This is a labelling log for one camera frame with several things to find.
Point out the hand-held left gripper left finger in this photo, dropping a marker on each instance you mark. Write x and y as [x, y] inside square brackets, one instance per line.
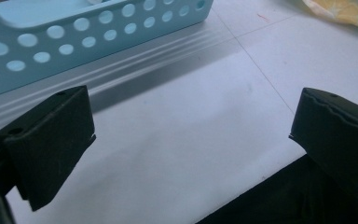
[49, 146]

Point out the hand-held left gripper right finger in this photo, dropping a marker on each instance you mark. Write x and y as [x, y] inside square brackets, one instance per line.
[338, 137]

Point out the light blue perforated plastic basket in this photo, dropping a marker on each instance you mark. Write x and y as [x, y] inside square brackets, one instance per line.
[121, 46]

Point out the yellow floral fabric bag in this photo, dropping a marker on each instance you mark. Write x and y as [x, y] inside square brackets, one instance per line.
[348, 12]

